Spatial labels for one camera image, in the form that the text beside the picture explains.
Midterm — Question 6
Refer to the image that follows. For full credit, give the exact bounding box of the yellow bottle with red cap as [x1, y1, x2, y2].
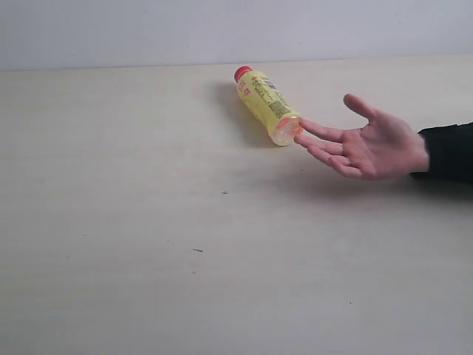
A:
[234, 66, 302, 146]

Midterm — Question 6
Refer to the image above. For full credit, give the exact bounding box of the bare open human hand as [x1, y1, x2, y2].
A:
[294, 94, 429, 180]

